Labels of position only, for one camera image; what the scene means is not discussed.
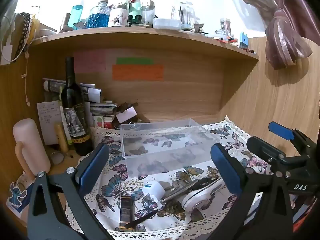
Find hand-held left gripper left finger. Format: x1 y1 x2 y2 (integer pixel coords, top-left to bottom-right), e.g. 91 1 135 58
27 143 118 240

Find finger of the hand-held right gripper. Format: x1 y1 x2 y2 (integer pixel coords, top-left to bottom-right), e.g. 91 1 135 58
246 136 287 164
268 121 314 155

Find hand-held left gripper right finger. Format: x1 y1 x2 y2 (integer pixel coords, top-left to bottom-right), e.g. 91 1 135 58
205 142 294 240

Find white plastic handheld tool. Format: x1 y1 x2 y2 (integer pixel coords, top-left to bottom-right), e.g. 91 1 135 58
181 177 224 211

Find metal tweezers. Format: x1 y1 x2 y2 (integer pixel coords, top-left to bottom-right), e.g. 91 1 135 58
160 180 200 204

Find black cosmetic tube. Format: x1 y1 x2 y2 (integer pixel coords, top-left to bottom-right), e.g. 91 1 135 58
119 195 137 230

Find white power adapter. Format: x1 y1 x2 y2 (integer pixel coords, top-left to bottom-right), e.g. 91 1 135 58
142 181 166 202

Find clear plastic box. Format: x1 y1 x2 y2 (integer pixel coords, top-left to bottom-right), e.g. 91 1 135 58
119 118 220 179

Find black pen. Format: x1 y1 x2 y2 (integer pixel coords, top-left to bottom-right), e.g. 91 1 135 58
124 206 165 229

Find butterfly print lace cloth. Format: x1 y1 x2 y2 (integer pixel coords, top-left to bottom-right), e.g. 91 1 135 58
65 116 275 240

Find round metal tin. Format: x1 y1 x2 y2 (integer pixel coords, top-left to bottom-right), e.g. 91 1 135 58
49 151 65 165

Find yellow tube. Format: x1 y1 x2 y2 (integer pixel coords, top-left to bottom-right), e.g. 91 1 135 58
55 122 69 153

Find stack of booklets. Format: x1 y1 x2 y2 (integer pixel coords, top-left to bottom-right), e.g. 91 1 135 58
89 101 118 130

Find brown bottle with pale label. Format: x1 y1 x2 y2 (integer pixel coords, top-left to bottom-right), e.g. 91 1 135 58
112 102 139 128

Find handwritten white note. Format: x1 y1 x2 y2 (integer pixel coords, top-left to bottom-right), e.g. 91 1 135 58
37 101 66 145

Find dark wine bottle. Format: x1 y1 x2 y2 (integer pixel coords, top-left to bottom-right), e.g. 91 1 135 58
61 57 93 156

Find blue cartoon sticker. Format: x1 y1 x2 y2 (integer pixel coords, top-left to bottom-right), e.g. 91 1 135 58
9 181 28 206

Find rolled magazine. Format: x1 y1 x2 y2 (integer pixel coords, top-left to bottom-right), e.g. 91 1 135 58
42 78 102 103

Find mauve curtain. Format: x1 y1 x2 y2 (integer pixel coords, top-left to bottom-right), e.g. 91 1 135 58
225 0 320 70

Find orange sticky note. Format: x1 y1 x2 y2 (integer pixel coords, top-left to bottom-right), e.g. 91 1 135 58
112 65 164 82

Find pink sticky note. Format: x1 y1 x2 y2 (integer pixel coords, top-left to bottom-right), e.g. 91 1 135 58
74 50 107 73

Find green sticky note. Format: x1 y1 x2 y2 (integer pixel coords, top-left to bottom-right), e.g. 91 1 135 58
116 57 154 65

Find clear tube of pencils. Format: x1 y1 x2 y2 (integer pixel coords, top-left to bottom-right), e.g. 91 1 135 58
220 18 232 37

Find wooden shelf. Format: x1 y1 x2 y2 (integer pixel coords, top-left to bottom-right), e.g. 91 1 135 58
30 27 259 61

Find brown cardboard tube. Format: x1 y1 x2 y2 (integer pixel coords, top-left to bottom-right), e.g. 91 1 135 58
60 13 72 32

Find clear package of brushes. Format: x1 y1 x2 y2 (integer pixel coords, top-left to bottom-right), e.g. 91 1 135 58
179 2 200 28

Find yellow ribbon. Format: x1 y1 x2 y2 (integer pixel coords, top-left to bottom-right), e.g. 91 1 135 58
30 17 41 43

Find faceted bottle with blue liquid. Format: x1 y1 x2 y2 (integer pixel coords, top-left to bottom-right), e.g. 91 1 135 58
87 0 111 28

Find teal plastic bottle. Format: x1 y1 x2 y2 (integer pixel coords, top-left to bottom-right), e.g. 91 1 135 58
71 4 84 29

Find black patterned ribbon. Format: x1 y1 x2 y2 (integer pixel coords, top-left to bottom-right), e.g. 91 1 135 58
15 12 32 58

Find clear bottle with white label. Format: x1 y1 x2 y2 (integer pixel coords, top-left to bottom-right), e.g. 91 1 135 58
109 0 130 27

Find green pump bottle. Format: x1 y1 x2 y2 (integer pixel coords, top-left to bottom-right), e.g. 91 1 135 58
129 0 143 25

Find clear bottle with silver cap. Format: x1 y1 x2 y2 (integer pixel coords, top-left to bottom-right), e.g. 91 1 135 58
142 0 155 25

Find pink cup with handle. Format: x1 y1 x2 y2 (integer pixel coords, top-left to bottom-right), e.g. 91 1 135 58
13 118 51 181

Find hanging white cord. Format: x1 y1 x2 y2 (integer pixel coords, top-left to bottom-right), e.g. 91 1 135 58
24 52 31 107

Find white cable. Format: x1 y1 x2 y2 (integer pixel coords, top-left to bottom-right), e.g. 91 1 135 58
1 17 33 63

